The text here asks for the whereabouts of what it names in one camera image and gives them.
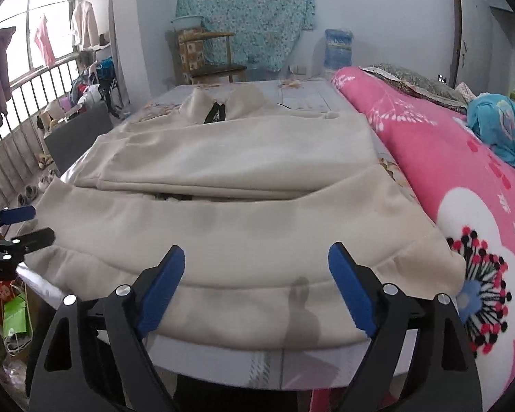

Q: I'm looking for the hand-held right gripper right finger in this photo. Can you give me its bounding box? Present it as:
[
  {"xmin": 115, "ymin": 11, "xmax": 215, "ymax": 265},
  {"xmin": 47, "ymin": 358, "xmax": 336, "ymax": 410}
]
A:
[{"xmin": 327, "ymin": 241, "xmax": 483, "ymax": 412}]

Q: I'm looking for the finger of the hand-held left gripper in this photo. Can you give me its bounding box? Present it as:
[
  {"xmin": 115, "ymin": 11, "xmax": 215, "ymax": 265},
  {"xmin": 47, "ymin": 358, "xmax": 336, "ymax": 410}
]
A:
[
  {"xmin": 0, "ymin": 227, "xmax": 56, "ymax": 286},
  {"xmin": 0, "ymin": 205, "xmax": 37, "ymax": 234}
]

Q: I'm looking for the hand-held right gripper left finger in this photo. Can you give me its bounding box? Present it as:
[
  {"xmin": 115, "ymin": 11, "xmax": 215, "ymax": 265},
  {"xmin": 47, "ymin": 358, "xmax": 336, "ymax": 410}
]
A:
[{"xmin": 28, "ymin": 244, "xmax": 186, "ymax": 412}]

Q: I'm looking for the cream zip jacket black trim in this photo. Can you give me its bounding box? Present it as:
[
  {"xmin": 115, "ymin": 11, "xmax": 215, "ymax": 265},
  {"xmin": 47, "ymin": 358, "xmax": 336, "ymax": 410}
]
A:
[{"xmin": 22, "ymin": 83, "xmax": 466, "ymax": 350}]

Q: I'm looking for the pile of mixed clothes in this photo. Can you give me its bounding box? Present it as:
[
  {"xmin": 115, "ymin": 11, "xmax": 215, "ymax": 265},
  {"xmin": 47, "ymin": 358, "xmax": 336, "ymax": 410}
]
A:
[{"xmin": 69, "ymin": 58, "xmax": 127, "ymax": 116}]

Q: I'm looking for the row of shoes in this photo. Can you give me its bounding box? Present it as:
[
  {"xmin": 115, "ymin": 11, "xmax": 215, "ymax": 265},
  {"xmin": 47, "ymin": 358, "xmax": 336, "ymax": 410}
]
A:
[{"xmin": 17, "ymin": 154, "xmax": 61, "ymax": 207}]

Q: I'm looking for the green paper bag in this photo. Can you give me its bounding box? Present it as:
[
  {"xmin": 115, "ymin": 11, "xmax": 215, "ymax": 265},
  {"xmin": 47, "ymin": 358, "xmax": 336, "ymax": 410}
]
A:
[{"xmin": 2, "ymin": 285, "xmax": 33, "ymax": 346}]

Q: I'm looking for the dark grey board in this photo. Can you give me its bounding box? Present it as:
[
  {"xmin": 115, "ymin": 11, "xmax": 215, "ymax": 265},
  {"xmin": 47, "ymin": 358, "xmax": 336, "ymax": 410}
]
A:
[{"xmin": 43, "ymin": 103, "xmax": 114, "ymax": 174}]

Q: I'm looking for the metal window railing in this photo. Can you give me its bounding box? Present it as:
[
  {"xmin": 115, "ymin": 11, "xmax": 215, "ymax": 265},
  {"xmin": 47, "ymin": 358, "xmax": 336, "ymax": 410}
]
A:
[{"xmin": 0, "ymin": 58, "xmax": 80, "ymax": 211}]

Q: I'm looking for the pink floral blanket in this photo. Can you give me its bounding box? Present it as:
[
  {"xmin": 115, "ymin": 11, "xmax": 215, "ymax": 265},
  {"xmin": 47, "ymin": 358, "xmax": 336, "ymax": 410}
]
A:
[{"xmin": 330, "ymin": 66, "xmax": 515, "ymax": 412}]

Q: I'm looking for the pink hanging garment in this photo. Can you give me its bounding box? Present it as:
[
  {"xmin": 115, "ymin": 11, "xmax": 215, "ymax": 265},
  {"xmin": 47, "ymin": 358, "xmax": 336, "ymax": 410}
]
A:
[{"xmin": 34, "ymin": 15, "xmax": 56, "ymax": 67}]

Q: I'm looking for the light hanging jacket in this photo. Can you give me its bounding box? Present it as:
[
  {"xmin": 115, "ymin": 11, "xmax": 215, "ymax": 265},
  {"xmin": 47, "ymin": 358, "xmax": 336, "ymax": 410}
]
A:
[{"xmin": 71, "ymin": 0, "xmax": 100, "ymax": 50}]

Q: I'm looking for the grey patterned pillow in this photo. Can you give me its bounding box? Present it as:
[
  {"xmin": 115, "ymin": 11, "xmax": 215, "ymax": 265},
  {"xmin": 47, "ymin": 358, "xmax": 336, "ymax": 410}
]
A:
[{"xmin": 363, "ymin": 64, "xmax": 470, "ymax": 112}]

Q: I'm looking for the blue cartoon print cloth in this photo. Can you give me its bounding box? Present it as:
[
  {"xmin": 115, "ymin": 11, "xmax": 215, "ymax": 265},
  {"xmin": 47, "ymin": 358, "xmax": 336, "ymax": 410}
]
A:
[{"xmin": 467, "ymin": 93, "xmax": 515, "ymax": 181}]

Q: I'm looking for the wooden chair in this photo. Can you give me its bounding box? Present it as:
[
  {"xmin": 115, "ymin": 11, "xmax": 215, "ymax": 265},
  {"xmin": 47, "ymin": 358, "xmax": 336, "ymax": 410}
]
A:
[{"xmin": 172, "ymin": 31, "xmax": 249, "ymax": 84}]

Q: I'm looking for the patterned cardboard box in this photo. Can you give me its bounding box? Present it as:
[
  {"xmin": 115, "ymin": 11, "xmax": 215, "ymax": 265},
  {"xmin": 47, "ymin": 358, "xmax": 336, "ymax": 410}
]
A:
[{"xmin": 178, "ymin": 30, "xmax": 207, "ymax": 84}]

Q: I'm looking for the blue water jug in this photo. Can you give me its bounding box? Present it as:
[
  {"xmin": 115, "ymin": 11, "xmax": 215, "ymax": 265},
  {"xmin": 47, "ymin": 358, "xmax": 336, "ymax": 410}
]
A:
[{"xmin": 324, "ymin": 28, "xmax": 353, "ymax": 71}]

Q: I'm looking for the light blue basin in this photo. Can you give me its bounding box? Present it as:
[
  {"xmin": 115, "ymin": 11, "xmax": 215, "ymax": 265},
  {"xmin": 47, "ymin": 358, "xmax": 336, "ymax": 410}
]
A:
[{"xmin": 170, "ymin": 15, "xmax": 204, "ymax": 31}]

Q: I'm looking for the grey door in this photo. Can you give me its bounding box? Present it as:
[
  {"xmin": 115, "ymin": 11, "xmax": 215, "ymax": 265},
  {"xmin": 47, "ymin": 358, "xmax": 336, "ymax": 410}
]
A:
[{"xmin": 454, "ymin": 0, "xmax": 515, "ymax": 95}]

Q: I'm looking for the teal floral hanging cloth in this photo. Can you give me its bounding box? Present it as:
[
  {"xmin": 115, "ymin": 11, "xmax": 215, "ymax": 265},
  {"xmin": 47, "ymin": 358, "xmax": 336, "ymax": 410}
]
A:
[{"xmin": 176, "ymin": 0, "xmax": 317, "ymax": 73}]

